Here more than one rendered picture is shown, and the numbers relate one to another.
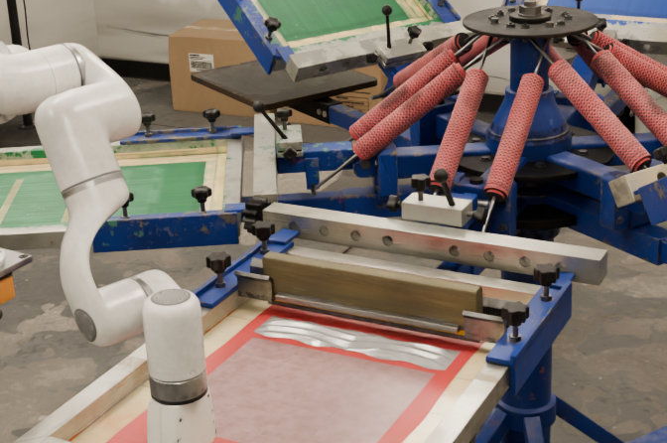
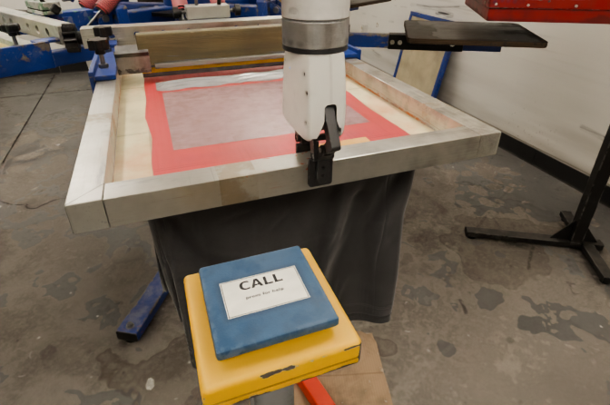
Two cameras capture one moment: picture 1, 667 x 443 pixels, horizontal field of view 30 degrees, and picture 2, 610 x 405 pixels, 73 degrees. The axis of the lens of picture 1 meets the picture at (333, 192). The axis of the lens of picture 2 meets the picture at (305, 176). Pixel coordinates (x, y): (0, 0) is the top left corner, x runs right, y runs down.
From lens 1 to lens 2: 145 cm
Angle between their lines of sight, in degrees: 44
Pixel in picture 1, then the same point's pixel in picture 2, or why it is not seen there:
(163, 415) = (334, 65)
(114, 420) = (133, 162)
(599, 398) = not seen: hidden behind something
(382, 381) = not seen: hidden behind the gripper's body
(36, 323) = not seen: outside the picture
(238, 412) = (232, 124)
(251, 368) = (192, 103)
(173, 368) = not seen: outside the picture
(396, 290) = (251, 36)
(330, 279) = (199, 41)
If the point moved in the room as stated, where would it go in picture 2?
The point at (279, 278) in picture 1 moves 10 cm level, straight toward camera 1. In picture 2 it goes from (153, 51) to (181, 57)
